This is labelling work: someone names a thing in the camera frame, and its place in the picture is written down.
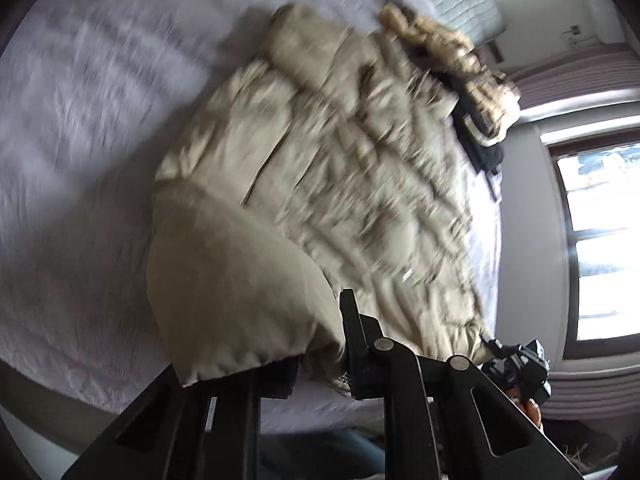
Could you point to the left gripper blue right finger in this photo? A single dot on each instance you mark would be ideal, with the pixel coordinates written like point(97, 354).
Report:
point(442, 419)

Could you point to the tan striped fur-trimmed garment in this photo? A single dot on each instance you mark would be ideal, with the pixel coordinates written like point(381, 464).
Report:
point(493, 94)

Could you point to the beige quilted puffer jacket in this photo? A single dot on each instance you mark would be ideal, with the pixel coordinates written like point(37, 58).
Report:
point(327, 163)

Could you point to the bedroom window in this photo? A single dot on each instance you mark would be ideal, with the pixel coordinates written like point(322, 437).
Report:
point(598, 181)

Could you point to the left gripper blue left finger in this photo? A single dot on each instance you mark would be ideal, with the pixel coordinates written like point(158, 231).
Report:
point(209, 430)

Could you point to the person's right hand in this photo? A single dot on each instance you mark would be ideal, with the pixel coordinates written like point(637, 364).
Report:
point(528, 407)

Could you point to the black knit garment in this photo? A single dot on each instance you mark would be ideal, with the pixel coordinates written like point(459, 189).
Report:
point(470, 128)

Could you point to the lavender fuzzy bed blanket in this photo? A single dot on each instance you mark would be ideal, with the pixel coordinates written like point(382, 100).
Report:
point(94, 94)

